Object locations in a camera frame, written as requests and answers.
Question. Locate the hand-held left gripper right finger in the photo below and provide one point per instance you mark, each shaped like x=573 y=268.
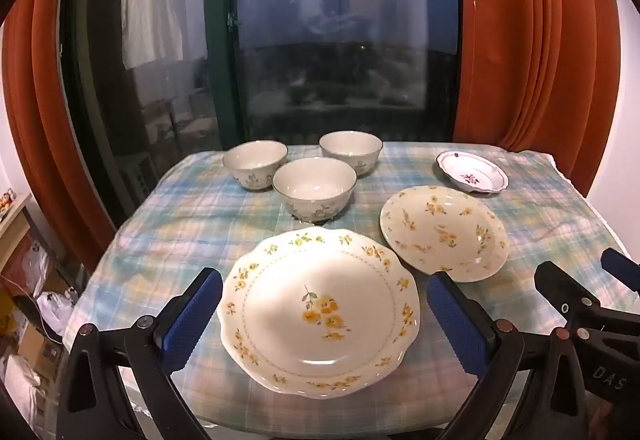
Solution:
x=455 y=315

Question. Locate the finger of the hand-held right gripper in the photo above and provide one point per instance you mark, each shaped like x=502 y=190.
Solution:
x=560 y=287
x=622 y=270

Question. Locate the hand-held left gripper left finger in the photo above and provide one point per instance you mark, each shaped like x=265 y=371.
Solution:
x=192 y=315

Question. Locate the round yellow floral plate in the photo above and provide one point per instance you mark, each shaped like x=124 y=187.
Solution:
x=445 y=230

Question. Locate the scalloped yellow floral plate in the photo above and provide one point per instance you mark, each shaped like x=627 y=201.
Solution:
x=320 y=280

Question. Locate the white red-patterned plate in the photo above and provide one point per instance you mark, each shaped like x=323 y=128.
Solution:
x=472 y=172

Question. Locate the cream floral ceramic bowl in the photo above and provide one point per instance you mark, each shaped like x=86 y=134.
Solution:
x=351 y=147
x=255 y=159
x=315 y=185

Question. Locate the white lace table cover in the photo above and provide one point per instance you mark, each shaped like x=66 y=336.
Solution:
x=592 y=215

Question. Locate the plaid pastel tablecloth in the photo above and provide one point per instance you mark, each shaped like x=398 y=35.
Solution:
x=190 y=230

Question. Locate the white plastic bag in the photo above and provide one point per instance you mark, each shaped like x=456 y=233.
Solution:
x=55 y=312

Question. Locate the cardboard box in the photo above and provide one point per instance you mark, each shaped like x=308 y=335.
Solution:
x=35 y=345

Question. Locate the wooden shelf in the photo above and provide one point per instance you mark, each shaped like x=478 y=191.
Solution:
x=12 y=225

